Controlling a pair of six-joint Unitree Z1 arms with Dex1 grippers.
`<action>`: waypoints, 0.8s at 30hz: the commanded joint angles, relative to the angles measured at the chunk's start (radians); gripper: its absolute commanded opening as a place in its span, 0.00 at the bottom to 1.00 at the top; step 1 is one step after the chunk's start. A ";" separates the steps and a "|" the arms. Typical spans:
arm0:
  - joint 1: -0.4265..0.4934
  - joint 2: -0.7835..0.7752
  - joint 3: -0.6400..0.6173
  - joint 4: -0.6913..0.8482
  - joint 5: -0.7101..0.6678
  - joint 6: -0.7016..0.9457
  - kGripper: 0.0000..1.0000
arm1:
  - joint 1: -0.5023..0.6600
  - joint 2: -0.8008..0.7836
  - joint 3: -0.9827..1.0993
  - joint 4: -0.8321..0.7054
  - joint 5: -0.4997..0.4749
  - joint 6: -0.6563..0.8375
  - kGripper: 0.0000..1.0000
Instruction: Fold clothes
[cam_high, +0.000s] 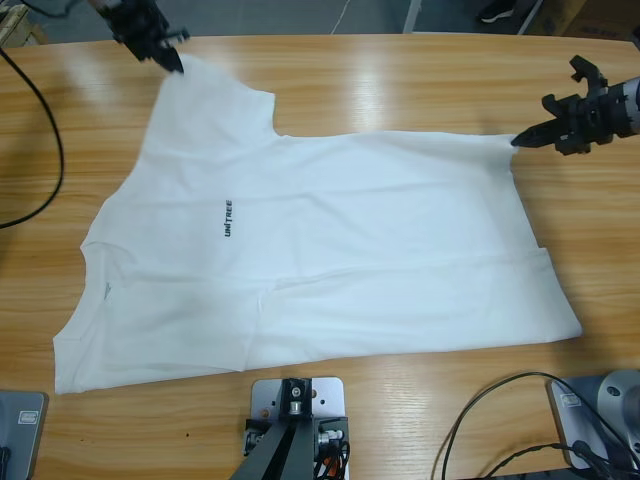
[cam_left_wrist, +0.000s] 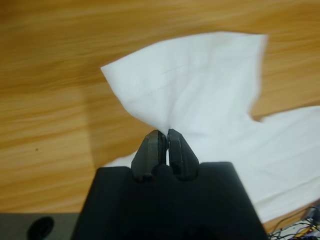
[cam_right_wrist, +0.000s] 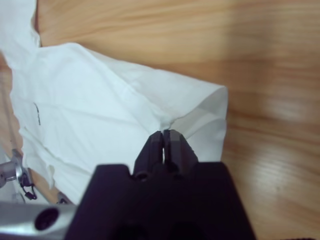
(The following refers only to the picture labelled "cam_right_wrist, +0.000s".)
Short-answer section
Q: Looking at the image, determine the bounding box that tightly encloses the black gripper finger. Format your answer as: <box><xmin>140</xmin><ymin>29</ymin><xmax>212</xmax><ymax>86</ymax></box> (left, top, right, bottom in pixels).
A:
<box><xmin>133</xmin><ymin>130</ymin><xmax>165</xmax><ymax>180</ymax></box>
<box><xmin>163</xmin><ymin>129</ymin><xmax>200</xmax><ymax>176</ymax></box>

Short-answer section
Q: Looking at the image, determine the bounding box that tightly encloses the white T-shirt with black logo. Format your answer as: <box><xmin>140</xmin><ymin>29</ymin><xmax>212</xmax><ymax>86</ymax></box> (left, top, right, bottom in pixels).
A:
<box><xmin>0</xmin><ymin>0</ymin><xmax>230</xmax><ymax>205</ymax></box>

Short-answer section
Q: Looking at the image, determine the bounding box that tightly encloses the orange and black cable bundle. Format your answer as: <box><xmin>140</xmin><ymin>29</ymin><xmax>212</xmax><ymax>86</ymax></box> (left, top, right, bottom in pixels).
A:
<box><xmin>21</xmin><ymin>172</ymin><xmax>38</xmax><ymax>201</ymax></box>

